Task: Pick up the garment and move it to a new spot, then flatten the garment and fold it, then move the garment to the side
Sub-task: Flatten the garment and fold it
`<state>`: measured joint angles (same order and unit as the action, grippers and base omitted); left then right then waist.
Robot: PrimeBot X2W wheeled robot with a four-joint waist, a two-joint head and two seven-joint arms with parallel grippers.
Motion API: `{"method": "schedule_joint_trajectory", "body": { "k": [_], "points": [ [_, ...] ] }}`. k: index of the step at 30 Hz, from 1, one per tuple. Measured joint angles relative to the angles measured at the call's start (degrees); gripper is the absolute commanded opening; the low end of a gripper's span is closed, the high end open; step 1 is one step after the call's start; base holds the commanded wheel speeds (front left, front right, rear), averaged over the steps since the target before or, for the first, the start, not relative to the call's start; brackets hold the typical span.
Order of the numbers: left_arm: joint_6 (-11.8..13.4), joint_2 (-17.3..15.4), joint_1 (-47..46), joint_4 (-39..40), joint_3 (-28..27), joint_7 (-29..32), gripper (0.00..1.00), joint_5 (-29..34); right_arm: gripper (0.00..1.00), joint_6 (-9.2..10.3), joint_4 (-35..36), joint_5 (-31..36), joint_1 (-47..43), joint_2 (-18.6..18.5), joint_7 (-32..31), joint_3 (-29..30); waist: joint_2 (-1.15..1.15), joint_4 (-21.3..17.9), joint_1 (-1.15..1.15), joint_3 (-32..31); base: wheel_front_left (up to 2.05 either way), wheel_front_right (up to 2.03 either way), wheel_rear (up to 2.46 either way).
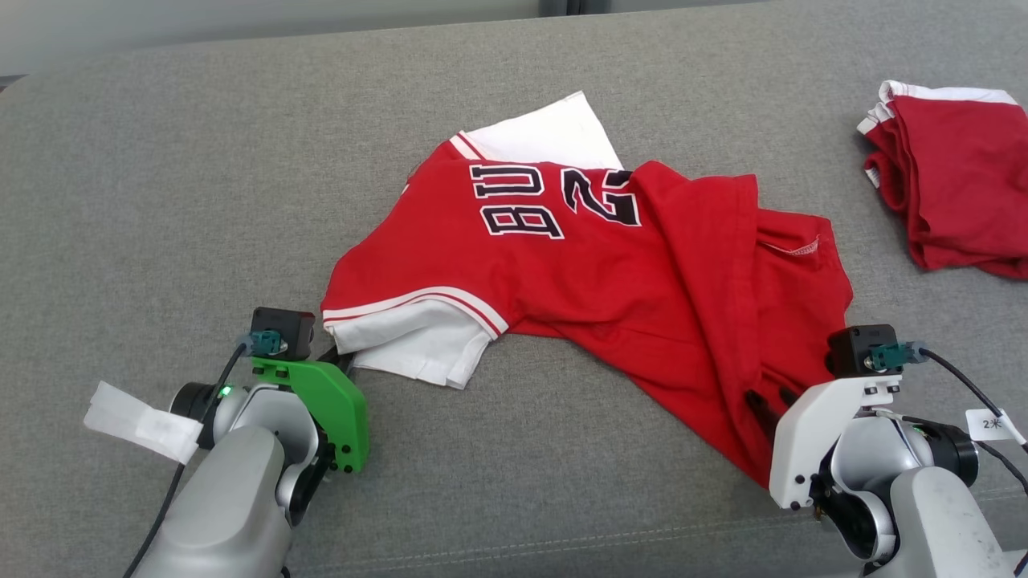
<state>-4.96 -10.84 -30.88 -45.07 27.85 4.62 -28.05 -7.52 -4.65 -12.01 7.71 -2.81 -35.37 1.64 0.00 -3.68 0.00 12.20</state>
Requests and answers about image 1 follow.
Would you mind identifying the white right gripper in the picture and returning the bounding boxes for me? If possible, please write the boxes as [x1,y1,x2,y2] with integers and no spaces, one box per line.
[745,373,904,511]

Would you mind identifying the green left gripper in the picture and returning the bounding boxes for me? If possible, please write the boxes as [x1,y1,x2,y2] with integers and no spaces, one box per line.
[251,347,370,473]

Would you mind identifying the red white printed jersey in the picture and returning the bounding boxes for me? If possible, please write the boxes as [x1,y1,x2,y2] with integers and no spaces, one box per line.
[321,90,854,489]

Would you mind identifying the red shorts with white band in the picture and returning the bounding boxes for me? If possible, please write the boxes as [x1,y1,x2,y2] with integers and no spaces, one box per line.
[855,80,1028,280]

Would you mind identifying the white tape strip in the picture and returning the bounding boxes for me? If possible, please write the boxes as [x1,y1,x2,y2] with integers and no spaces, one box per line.
[84,381,203,465]

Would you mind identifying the black cable with teal plug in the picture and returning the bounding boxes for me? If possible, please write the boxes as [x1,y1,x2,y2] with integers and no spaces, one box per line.
[124,331,282,578]
[871,344,1028,495]

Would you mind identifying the white paper cable tag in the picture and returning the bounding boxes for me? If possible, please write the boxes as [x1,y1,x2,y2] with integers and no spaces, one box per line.
[964,408,1028,446]

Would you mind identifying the grey double metal post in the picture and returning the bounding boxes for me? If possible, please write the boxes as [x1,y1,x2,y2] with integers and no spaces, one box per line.
[540,0,611,17]

